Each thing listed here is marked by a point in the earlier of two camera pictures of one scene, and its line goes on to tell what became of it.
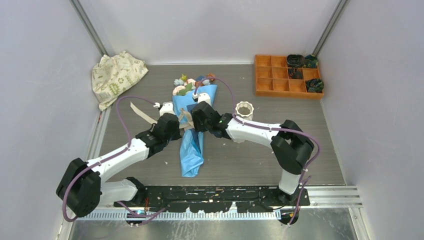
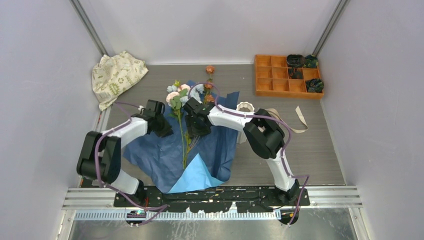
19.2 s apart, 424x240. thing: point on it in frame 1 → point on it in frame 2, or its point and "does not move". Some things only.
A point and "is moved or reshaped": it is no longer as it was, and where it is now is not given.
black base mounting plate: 216,198 does not move
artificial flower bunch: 183,85 is moved or reshaped
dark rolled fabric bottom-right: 314,85 does not move
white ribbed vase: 244,109 does not move
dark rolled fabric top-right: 311,61 does not move
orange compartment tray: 272,79 does not move
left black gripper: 177,135 → 166,130
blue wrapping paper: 191,142 is moved or reshaped
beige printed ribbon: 187,122 is moved or reshaped
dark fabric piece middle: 295,73 does not move
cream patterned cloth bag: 113,75 does not move
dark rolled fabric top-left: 295,60 does not move
